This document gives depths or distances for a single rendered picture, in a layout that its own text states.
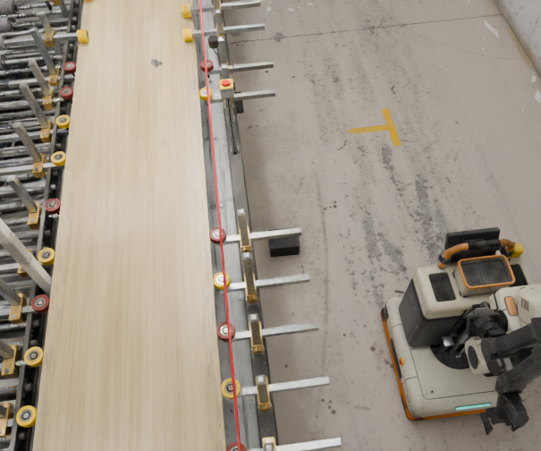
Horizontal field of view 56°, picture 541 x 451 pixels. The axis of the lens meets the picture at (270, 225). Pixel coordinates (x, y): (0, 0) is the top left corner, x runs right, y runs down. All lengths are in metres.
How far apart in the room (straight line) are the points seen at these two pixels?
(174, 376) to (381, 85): 3.14
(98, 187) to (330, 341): 1.62
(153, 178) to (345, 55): 2.56
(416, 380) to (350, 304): 0.69
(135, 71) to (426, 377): 2.47
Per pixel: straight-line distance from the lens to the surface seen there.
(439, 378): 2.99
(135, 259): 2.55
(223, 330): 2.31
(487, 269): 2.58
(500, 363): 2.28
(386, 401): 3.18
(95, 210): 2.77
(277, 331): 2.37
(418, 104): 4.49
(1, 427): 2.52
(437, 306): 2.53
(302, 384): 2.30
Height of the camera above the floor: 3.04
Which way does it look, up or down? 57 degrees down
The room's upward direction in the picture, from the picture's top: 3 degrees counter-clockwise
